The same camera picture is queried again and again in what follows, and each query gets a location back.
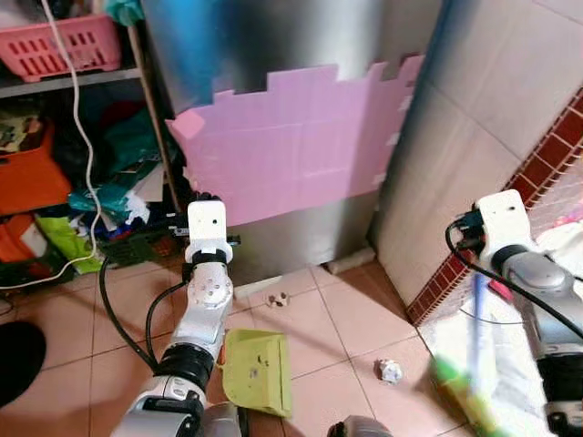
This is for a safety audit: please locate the orange plastic crate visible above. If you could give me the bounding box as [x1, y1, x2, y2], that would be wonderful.
[0, 127, 72, 217]

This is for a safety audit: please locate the stainless steel fridge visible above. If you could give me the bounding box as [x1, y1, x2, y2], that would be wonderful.
[141, 0, 447, 288]

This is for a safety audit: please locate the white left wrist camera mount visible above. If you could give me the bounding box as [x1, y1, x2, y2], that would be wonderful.
[185, 200, 233, 265]

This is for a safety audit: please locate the teal plastic bag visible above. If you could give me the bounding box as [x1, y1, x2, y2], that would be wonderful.
[68, 118, 160, 219]

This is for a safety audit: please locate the teal plastic item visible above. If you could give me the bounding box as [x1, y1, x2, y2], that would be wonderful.
[105, 0, 145, 24]

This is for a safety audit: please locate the pink foam mat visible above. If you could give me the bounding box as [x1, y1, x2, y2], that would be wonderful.
[167, 55, 424, 227]

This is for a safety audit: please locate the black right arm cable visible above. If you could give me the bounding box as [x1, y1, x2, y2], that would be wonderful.
[445, 223, 583, 338]

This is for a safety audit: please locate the black round stand base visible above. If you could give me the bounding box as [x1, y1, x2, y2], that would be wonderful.
[0, 320, 48, 408]

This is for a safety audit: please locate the grey robot right foot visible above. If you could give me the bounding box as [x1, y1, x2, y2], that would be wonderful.
[328, 414, 393, 437]

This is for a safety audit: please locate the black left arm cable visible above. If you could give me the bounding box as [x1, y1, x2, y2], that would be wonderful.
[98, 255, 192, 370]

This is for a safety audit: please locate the grey robot foot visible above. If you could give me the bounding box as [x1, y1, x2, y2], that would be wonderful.
[199, 402, 245, 437]
[328, 414, 393, 437]

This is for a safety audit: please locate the grey metal shelf rack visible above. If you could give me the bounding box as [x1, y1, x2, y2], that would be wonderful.
[0, 0, 183, 274]

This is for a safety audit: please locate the blue handled green bristle broom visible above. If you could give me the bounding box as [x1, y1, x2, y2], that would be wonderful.
[428, 271, 504, 437]

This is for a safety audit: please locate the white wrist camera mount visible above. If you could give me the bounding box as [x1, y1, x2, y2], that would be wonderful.
[474, 189, 538, 274]
[185, 200, 233, 265]

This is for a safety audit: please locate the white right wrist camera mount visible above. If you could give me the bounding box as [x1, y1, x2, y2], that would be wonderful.
[474, 189, 538, 274]

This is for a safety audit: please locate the lime green bag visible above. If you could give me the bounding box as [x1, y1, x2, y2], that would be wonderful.
[36, 214, 101, 274]

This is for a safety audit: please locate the grey robot left foot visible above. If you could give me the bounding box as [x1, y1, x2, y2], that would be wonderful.
[199, 402, 245, 437]

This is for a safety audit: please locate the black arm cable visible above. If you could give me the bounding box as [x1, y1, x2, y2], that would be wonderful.
[445, 223, 583, 338]
[98, 255, 192, 370]

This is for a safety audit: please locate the dark green plastic basket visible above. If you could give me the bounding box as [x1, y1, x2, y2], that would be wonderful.
[96, 228, 188, 267]

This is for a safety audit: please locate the crumpled white paper ball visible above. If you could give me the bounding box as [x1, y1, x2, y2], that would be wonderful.
[376, 359, 404, 384]

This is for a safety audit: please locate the white power cord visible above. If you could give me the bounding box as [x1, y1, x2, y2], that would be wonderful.
[0, 0, 103, 290]

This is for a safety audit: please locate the yellow-green dustpan red handle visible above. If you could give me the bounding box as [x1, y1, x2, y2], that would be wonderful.
[217, 328, 294, 418]

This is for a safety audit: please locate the pink plastic basket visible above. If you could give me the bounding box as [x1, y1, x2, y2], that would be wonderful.
[0, 14, 122, 83]

